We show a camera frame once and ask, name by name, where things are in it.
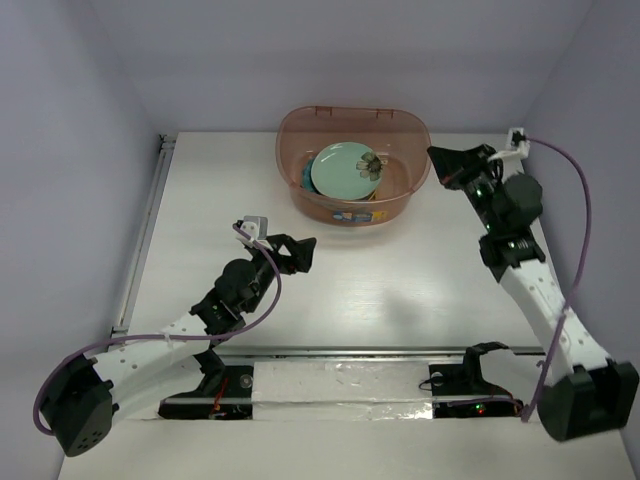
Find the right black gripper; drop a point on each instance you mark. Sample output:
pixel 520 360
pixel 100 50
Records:
pixel 454 166

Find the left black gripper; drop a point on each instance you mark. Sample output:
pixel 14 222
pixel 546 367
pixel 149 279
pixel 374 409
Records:
pixel 298 250

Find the teal scalloped plate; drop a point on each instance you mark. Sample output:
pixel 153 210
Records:
pixel 306 180

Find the light green floral plate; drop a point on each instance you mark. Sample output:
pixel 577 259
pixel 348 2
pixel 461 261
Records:
pixel 347 171

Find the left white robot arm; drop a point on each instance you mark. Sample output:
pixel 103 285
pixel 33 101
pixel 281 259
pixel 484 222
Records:
pixel 94 388

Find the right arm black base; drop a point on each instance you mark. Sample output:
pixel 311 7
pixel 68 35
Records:
pixel 465 378

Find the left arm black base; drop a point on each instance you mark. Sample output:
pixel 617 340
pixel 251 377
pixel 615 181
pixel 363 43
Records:
pixel 224 393

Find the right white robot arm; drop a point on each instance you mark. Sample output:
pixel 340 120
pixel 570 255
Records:
pixel 581 390

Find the pink translucent plastic bin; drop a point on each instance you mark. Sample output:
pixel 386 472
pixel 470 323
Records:
pixel 396 135

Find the white foam front board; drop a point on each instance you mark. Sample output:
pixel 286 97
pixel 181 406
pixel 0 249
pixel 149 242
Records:
pixel 494 448

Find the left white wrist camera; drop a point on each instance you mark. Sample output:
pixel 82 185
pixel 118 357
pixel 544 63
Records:
pixel 252 231

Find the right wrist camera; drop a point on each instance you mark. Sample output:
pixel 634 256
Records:
pixel 517 147

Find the aluminium table rail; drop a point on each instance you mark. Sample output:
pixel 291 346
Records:
pixel 121 324

